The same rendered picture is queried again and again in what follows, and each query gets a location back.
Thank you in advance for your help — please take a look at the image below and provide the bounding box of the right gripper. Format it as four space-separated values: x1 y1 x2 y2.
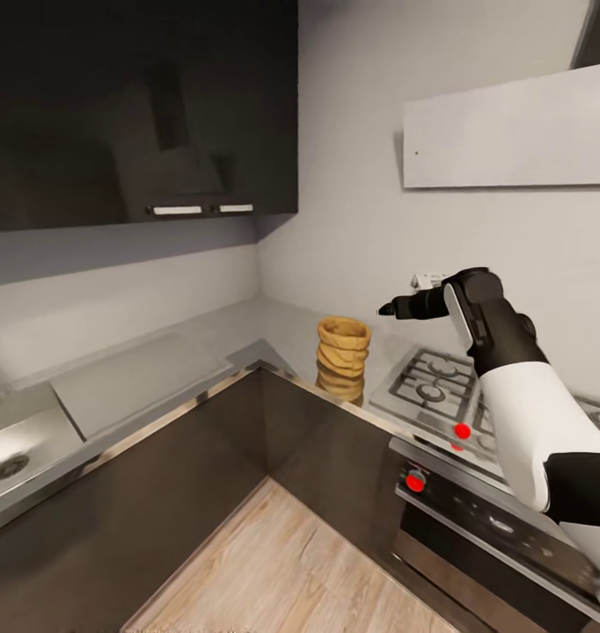
377 289 435 320

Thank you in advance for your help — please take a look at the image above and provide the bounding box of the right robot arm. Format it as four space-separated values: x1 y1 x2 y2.
377 267 600 570

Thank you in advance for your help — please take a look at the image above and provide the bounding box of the popcorn bag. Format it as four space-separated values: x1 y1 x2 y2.
317 316 371 377

